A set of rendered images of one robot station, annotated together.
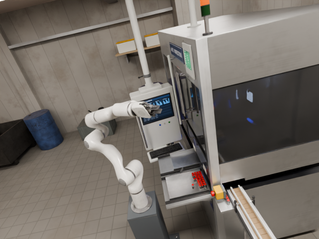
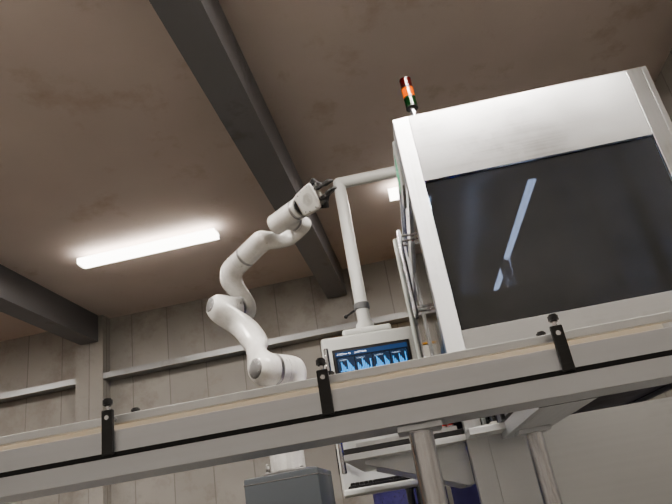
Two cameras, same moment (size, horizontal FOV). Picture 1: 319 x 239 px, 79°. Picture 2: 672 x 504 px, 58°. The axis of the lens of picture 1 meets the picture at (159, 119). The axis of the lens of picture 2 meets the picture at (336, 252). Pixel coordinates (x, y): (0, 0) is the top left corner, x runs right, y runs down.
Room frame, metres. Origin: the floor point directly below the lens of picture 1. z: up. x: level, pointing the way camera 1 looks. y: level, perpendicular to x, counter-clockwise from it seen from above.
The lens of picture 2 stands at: (-0.96, -0.13, 0.70)
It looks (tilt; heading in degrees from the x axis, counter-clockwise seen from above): 23 degrees up; 4
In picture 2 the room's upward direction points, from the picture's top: 10 degrees counter-clockwise
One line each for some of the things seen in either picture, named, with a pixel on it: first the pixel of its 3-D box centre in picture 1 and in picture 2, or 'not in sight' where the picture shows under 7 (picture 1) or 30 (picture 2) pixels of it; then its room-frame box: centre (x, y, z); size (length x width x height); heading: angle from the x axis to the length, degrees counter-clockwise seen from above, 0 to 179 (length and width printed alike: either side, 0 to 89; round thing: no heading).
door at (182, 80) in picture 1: (183, 96); (427, 312); (1.82, -0.29, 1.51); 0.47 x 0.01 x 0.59; 0
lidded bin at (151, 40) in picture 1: (154, 39); not in sight; (4.61, -0.30, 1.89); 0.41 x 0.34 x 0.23; 88
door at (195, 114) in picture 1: (196, 115); (427, 280); (1.37, -0.30, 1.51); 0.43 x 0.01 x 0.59; 0
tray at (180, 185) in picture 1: (185, 184); (407, 443); (1.29, -0.10, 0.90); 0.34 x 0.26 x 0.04; 90
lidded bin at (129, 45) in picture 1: (126, 45); not in sight; (4.63, 0.32, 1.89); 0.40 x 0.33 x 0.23; 88
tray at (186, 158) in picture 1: (187, 158); not in sight; (1.63, -0.19, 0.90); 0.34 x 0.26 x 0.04; 90
